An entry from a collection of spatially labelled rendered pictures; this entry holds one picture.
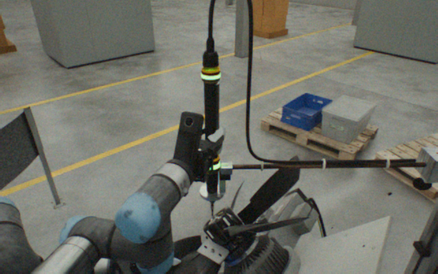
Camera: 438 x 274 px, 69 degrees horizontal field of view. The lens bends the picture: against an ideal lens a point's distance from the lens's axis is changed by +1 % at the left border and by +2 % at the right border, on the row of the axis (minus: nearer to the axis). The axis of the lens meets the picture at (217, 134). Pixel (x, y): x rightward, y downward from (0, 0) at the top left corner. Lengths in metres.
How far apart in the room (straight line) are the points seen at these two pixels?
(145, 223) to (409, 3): 7.60
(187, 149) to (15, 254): 0.44
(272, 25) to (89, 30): 4.53
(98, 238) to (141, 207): 0.15
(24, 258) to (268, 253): 0.68
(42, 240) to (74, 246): 2.39
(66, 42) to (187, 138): 6.24
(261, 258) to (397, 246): 2.03
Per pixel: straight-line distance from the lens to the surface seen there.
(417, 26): 7.87
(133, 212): 0.55
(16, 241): 0.86
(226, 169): 0.84
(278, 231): 1.24
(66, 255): 0.63
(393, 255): 2.92
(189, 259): 1.06
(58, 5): 6.72
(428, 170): 1.02
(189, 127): 0.66
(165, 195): 0.58
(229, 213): 1.09
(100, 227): 0.68
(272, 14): 8.88
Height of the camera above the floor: 2.02
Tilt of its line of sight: 30 degrees down
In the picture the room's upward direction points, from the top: straight up
